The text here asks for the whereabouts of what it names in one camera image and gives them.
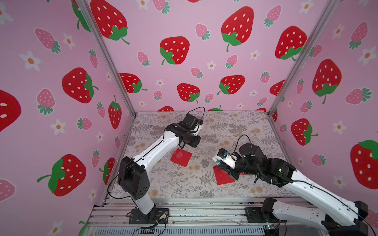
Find red envelope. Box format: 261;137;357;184
170;148;193;167
213;166;235;185

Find white green glue stick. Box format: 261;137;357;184
212;156;222;166

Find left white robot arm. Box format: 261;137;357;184
117;113;203;217

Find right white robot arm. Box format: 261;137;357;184
213;143;369;236

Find floral patterned table mat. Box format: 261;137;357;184
113;110;305;199

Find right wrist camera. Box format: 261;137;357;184
215;148;237;169

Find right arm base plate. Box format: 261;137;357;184
245;206;287;223

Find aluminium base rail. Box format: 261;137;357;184
83;198;325;236

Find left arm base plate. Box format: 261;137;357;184
129;208;169;225

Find left aluminium frame post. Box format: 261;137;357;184
77;0;136;119

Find aluminium frame post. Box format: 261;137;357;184
268;0;340;118
77;0;136;119

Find right aluminium frame post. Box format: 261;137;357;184
268;0;340;118

